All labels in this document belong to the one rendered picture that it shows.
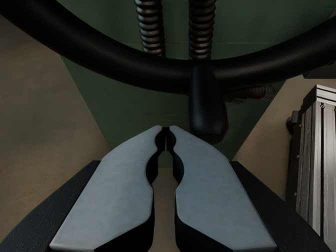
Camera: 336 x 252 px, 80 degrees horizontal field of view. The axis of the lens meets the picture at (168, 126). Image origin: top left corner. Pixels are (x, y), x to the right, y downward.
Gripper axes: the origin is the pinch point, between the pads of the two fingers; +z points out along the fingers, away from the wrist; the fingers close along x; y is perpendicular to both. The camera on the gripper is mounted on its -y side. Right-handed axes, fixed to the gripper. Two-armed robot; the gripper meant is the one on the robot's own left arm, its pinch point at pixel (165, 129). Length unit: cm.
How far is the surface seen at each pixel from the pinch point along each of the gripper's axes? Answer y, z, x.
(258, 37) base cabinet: -3.5, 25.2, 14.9
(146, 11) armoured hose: -6.6, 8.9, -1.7
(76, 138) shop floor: 41, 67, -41
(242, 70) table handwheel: -2.6, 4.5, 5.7
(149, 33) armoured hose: -4.8, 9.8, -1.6
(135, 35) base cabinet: -3.7, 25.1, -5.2
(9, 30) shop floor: 1, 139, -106
